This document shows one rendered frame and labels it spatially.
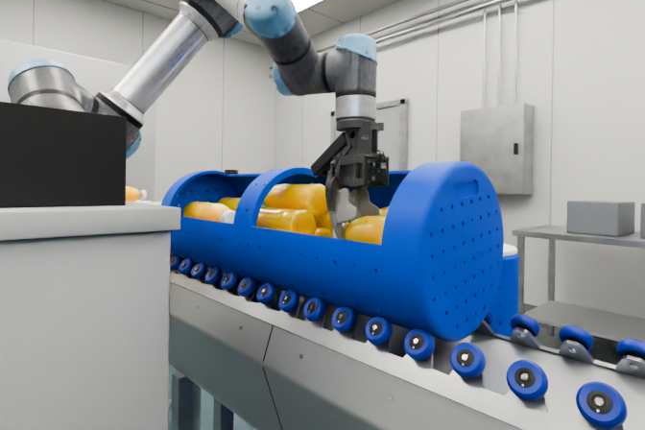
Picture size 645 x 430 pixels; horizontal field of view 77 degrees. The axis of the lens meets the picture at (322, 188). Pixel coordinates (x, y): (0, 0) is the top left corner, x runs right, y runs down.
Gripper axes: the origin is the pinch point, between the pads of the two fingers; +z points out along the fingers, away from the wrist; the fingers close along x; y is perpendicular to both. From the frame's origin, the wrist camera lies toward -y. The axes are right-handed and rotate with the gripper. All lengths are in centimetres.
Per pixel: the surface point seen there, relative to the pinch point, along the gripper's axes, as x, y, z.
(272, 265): -7.1, -13.2, 7.4
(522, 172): 315, -84, -24
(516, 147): 313, -88, -46
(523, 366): -4.0, 33.3, 13.3
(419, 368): -4.9, 19.4, 17.7
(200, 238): -8.0, -41.4, 4.7
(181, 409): -2, -62, 57
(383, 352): -4.8, 12.7, 17.5
